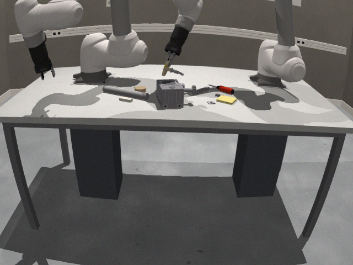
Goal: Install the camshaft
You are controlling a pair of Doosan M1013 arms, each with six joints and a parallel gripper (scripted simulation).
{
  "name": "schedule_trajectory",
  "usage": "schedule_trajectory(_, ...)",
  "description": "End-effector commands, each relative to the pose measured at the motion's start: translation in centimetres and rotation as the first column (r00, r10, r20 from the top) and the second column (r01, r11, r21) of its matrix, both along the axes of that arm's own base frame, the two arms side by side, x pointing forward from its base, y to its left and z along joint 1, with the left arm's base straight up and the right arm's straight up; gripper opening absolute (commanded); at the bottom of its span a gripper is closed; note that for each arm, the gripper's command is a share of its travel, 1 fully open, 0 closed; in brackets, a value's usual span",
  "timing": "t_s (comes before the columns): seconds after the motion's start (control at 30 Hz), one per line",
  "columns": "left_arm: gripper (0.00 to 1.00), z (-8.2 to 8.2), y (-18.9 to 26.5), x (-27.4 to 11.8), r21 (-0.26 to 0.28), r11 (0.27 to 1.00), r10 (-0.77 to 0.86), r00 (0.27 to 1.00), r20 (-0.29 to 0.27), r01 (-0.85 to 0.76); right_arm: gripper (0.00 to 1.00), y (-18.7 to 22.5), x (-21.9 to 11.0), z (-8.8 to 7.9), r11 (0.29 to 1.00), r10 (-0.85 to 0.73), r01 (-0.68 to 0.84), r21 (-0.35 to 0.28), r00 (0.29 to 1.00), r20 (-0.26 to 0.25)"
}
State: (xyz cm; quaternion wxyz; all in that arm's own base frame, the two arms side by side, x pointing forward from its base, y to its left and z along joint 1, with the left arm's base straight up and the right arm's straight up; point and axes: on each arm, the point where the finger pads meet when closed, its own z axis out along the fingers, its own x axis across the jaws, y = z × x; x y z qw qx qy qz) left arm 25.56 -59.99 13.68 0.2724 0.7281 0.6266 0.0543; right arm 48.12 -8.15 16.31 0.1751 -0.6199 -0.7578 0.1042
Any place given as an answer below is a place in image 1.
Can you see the red cylinder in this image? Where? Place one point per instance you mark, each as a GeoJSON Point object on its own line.
{"type": "Point", "coordinates": [224, 89]}

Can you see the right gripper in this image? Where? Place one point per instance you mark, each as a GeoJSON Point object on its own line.
{"type": "Point", "coordinates": [39, 54]}

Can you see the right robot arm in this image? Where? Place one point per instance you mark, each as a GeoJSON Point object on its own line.
{"type": "Point", "coordinates": [122, 50]}

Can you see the tan gear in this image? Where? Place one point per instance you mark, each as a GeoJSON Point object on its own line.
{"type": "Point", "coordinates": [166, 69]}

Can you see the grey metal shaft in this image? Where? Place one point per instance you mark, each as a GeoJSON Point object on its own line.
{"type": "Point", "coordinates": [126, 92]}

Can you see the pale yellow square pad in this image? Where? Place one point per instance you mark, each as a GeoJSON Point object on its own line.
{"type": "Point", "coordinates": [226, 99]}

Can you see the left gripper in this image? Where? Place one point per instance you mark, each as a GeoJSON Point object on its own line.
{"type": "Point", "coordinates": [183, 26]}

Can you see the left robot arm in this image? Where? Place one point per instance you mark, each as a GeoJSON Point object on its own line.
{"type": "Point", "coordinates": [277, 60]}

